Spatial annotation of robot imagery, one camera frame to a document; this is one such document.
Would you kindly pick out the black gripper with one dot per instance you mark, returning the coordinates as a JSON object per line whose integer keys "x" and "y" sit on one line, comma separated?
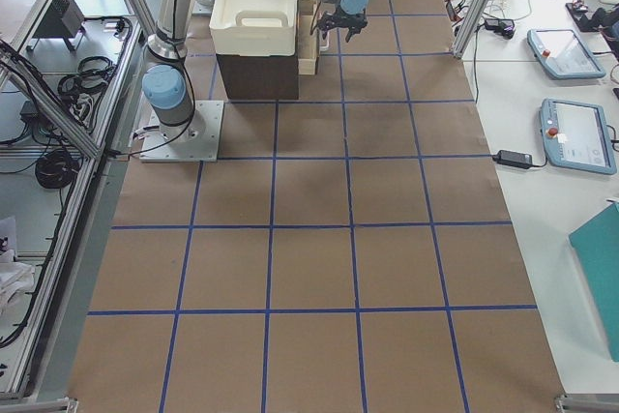
{"x": 349, "y": 21}

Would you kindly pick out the dark wooden drawer cabinet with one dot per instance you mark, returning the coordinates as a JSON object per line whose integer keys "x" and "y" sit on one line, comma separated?
{"x": 258, "y": 78}

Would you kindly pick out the white plastic basket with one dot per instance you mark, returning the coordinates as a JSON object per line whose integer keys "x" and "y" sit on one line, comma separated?
{"x": 254, "y": 27}

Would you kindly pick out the black power adapter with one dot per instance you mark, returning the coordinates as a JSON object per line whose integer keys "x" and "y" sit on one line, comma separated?
{"x": 513, "y": 159}

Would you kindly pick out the far blue teach pendant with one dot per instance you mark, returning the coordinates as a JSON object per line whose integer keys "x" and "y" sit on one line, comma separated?
{"x": 563, "y": 54}

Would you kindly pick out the blue teach pendant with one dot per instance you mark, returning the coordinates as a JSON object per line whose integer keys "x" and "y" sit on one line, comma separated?
{"x": 575, "y": 136}
{"x": 563, "y": 54}

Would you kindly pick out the near blue teach pendant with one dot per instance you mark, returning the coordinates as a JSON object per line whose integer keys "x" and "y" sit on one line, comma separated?
{"x": 575, "y": 136}

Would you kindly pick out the grey electronics box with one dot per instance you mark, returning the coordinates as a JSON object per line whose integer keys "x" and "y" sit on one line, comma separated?
{"x": 63, "y": 20}

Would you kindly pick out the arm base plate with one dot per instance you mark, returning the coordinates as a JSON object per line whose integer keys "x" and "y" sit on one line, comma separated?
{"x": 199, "y": 142}

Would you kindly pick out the aluminium frame post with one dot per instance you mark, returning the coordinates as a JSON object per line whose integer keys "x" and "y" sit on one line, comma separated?
{"x": 476, "y": 2}

